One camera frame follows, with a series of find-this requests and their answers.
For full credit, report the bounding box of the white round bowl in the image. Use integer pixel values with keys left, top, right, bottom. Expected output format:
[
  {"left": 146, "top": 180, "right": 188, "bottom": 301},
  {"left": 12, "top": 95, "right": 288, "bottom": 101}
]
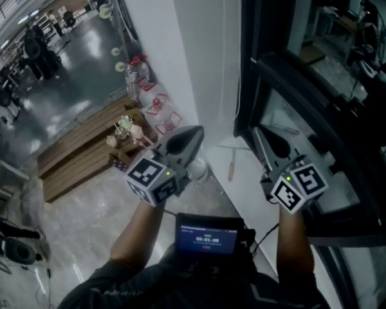
[{"left": 187, "top": 158, "right": 210, "bottom": 187}]

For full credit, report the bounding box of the thin black cable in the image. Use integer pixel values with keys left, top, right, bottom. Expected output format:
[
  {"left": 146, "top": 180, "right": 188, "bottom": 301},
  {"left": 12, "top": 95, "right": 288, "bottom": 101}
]
[{"left": 252, "top": 223, "right": 280, "bottom": 254}]

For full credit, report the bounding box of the dark framed window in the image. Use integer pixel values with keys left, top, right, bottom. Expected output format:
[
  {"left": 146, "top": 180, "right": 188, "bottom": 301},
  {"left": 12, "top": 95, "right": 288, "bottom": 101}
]
[{"left": 233, "top": 0, "right": 386, "bottom": 248}]

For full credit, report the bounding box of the grey metal rack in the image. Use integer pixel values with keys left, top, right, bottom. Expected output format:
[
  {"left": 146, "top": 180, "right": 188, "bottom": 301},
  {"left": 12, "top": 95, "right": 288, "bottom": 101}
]
[{"left": 108, "top": 0, "right": 140, "bottom": 62}]

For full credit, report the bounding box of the small dark patterned box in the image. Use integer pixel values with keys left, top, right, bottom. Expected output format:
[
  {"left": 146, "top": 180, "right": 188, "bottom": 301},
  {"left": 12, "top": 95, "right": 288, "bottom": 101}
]
[{"left": 110, "top": 157, "right": 130, "bottom": 173}]

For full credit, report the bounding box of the clear jug with red handle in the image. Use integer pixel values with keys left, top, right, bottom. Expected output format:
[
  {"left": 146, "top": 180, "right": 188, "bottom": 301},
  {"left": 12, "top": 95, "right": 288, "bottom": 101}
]
[
  {"left": 137, "top": 77, "right": 158, "bottom": 93},
  {"left": 146, "top": 93, "right": 170, "bottom": 116},
  {"left": 154, "top": 110, "right": 183, "bottom": 135}
]

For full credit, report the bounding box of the chest-mounted black screen device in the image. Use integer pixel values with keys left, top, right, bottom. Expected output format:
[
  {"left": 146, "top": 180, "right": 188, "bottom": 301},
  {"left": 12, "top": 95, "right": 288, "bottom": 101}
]
[{"left": 174, "top": 212, "right": 257, "bottom": 265}]

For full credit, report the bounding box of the person's left forearm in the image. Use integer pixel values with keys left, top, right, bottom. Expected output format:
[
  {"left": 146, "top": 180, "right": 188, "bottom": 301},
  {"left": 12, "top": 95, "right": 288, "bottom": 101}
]
[{"left": 108, "top": 200, "right": 169, "bottom": 272}]

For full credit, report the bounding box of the stack of brown wooden planks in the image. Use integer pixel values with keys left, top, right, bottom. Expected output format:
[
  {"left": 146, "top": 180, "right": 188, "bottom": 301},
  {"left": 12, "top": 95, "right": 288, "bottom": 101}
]
[{"left": 36, "top": 94, "right": 159, "bottom": 204}]

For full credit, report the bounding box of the black rubber tyre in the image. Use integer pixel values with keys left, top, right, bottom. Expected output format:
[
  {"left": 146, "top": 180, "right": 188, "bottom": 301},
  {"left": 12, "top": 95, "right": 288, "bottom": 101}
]
[{"left": 3, "top": 236, "right": 37, "bottom": 266}]

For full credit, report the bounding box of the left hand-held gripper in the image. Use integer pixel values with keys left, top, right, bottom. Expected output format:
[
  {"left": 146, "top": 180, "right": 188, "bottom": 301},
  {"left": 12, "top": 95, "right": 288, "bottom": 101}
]
[{"left": 124, "top": 125, "right": 205, "bottom": 207}]

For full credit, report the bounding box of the clear bottle with red cap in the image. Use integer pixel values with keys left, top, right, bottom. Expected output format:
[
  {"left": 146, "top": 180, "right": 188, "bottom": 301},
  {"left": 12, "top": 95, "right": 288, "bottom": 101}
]
[{"left": 124, "top": 55, "right": 149, "bottom": 102}]

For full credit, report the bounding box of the wooden handled scraper tool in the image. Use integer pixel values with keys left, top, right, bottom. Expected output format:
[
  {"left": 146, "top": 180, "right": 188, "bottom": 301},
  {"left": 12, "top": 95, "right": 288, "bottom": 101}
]
[{"left": 216, "top": 144, "right": 251, "bottom": 182}]

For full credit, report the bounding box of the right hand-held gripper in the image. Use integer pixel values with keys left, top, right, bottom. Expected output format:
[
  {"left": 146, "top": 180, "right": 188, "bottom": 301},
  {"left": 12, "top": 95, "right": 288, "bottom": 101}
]
[{"left": 252, "top": 124, "right": 329, "bottom": 215}]

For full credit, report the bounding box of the person's dark shirt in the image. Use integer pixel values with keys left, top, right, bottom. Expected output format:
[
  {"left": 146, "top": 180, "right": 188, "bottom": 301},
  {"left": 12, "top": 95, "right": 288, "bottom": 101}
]
[{"left": 55, "top": 245, "right": 333, "bottom": 309}]

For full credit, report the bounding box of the white roller blind pull cord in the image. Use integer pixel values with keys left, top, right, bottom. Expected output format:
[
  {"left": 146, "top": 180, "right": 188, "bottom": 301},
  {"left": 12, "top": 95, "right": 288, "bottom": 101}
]
[{"left": 221, "top": 0, "right": 243, "bottom": 121}]

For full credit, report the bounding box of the person's right forearm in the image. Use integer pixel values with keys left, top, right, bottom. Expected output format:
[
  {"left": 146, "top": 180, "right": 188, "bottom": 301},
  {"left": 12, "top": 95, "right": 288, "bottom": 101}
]
[{"left": 275, "top": 209, "right": 317, "bottom": 283}]

